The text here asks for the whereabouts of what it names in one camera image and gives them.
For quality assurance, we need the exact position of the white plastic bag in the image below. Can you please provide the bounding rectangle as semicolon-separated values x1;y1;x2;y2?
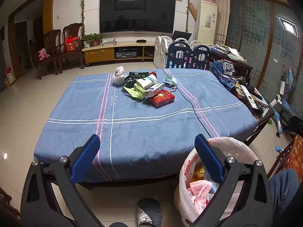
112;66;127;86

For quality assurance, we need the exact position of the black case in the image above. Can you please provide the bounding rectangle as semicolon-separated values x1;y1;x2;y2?
238;80;255;93

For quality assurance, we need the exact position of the dark wooden armchair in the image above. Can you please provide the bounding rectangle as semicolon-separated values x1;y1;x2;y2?
35;29;63;79
55;23;85;74

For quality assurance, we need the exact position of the red gift box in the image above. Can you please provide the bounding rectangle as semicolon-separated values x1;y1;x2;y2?
64;36;81;53

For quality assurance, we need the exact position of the white standing air conditioner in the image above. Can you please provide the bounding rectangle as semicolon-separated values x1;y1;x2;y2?
196;0;218;45

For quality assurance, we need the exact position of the black audio amplifier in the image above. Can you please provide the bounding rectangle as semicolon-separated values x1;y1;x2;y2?
115;48;139;59

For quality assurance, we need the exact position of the blue cardboard box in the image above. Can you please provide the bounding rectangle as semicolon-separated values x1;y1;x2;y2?
220;76;237;90

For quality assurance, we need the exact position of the blue playpen panel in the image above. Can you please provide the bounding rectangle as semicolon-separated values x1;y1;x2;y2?
191;45;210;70
166;41;192;69

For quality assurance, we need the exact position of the slanted wooden wall board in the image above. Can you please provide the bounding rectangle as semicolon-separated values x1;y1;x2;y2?
188;3;198;22

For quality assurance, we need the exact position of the red patterned sofa cushion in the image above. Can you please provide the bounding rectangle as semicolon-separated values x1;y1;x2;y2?
282;135;303;178

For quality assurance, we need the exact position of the light wooden television stand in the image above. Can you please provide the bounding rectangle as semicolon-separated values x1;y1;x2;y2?
82;41;157;67

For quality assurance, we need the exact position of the white paper cup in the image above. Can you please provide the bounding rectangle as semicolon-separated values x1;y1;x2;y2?
136;75;158;89

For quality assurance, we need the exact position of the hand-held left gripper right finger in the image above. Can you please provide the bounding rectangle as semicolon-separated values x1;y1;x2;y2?
192;134;275;227

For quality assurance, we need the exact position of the dark green snack packet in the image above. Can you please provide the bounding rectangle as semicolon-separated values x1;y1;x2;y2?
123;71;157;88

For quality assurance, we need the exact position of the blue white kids scooter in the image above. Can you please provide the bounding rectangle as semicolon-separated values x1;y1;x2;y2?
269;95;290;138

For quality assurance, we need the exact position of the light green wrapper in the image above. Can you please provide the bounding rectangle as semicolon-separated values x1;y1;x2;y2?
123;83;147;101

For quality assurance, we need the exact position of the large black television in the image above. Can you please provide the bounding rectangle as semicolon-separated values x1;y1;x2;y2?
99;0;177;34

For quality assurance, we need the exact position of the blue printed toy panel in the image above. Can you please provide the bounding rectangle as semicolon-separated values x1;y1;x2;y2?
283;66;298;95

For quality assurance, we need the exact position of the dark wooden side table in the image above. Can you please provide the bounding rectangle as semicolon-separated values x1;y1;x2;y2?
208;48;253;86

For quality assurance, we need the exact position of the blue camera box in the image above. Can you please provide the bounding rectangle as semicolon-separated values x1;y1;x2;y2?
220;60;236;77

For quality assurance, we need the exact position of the bin with white plastic bag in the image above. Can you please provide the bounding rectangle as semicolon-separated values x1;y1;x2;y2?
174;137;259;227

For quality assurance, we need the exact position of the green potted plant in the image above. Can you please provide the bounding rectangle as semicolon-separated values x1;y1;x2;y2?
81;33;103;48

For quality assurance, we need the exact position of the white remote control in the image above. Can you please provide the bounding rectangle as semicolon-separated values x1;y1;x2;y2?
240;85;257;109

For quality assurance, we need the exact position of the blue striped blanket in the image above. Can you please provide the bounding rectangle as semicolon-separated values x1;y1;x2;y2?
34;68;258;182

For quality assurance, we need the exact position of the colourful picture book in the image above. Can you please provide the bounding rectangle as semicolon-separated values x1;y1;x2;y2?
233;85;269;114

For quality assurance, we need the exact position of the red cigarette box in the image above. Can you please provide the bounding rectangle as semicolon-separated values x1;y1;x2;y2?
149;90;176;109

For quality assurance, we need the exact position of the beige curtain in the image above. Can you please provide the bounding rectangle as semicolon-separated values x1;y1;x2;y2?
212;0;231;46

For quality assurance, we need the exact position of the pink plastic wrapper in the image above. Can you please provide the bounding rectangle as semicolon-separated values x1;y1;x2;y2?
187;180;213;214

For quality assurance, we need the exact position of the white blue medicine box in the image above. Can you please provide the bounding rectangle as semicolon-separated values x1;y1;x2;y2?
143;83;165;97

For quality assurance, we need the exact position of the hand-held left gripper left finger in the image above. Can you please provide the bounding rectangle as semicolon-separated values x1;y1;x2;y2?
20;134;105;227

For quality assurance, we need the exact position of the person's right leg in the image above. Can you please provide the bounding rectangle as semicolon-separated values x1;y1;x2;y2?
269;169;299;227

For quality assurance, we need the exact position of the white playpen fence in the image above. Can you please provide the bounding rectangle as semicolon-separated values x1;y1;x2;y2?
153;35;215;69

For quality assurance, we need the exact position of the gold foil wrapper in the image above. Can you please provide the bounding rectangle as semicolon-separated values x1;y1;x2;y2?
193;164;206;178

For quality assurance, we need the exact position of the black remote control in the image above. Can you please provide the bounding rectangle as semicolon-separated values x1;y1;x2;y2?
252;100;264;114
251;87;263;100

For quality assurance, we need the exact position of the blue face mask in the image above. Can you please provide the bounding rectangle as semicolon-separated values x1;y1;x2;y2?
164;74;180;93

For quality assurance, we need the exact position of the stack of books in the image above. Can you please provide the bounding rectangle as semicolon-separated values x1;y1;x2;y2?
209;44;247;63

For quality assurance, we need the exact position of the white red sack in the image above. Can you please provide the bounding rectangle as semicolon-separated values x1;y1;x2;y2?
5;67;16;84

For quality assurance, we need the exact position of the grey padded slipper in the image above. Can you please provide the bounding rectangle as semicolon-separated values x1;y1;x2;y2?
136;197;162;225

